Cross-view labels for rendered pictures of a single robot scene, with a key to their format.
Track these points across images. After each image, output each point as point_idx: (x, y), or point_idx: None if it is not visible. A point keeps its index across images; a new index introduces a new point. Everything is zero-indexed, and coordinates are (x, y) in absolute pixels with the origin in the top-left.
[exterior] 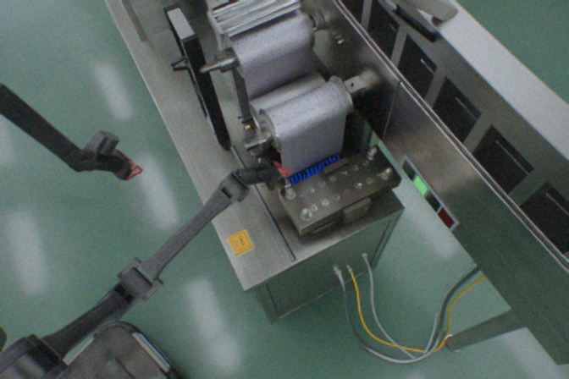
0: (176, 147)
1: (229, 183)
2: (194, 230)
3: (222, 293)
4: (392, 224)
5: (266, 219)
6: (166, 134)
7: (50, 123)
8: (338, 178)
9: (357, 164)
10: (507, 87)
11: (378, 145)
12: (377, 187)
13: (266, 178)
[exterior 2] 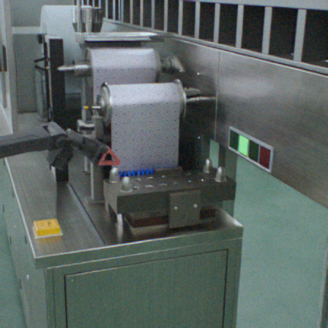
0: (6, 295)
1: (53, 124)
2: (4, 141)
3: None
4: (233, 267)
5: (83, 220)
6: (1, 283)
7: None
8: (169, 177)
9: (192, 173)
10: None
11: (250, 318)
12: (208, 184)
13: (91, 147)
